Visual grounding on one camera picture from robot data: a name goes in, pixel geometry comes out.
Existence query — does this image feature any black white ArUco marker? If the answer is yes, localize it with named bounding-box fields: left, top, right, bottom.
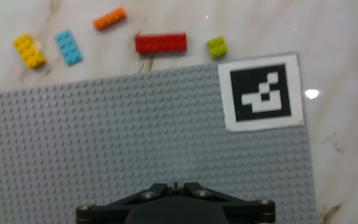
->
left=217, top=54, right=305, bottom=133

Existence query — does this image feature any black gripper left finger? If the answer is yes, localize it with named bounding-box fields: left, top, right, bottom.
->
left=75, top=182, right=176, bottom=224

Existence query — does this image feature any yellow Lego brick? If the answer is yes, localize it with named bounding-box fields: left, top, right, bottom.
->
left=12, top=33, right=47, bottom=70

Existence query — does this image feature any cyan Lego brick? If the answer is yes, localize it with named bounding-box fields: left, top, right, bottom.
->
left=53, top=29, right=83, bottom=67

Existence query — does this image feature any small lime Lego brick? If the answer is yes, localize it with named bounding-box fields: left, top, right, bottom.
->
left=206, top=35, right=229, bottom=59

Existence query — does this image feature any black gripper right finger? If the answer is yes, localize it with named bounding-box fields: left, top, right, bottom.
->
left=181, top=182, right=276, bottom=224

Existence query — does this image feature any grey Lego baseplate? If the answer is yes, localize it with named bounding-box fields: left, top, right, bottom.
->
left=0, top=52, right=319, bottom=224

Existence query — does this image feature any orange Lego brick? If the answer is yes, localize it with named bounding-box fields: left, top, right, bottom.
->
left=92, top=6, right=127, bottom=32

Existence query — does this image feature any red Lego brick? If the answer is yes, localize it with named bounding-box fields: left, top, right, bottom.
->
left=134, top=32, right=188, bottom=55

